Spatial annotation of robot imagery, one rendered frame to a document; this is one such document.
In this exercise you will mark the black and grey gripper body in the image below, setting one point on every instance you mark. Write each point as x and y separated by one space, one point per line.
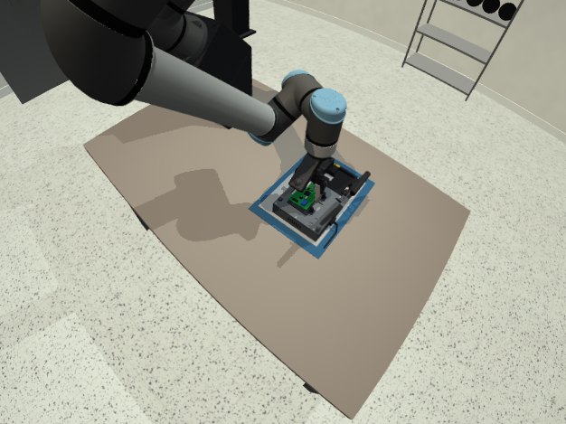
326 164

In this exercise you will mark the green circuit board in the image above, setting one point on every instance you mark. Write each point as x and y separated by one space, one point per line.
306 198

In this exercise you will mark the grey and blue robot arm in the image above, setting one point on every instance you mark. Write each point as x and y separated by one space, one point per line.
105 62

